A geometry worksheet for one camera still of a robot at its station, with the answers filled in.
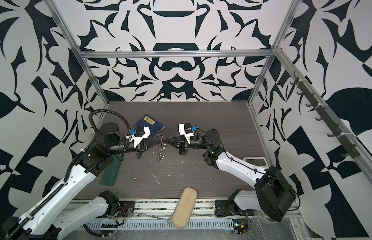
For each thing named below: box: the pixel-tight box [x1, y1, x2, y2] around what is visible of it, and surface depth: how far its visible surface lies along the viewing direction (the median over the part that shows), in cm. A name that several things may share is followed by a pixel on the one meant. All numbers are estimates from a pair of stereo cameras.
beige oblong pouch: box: [171, 187, 198, 229], surface depth 74 cm
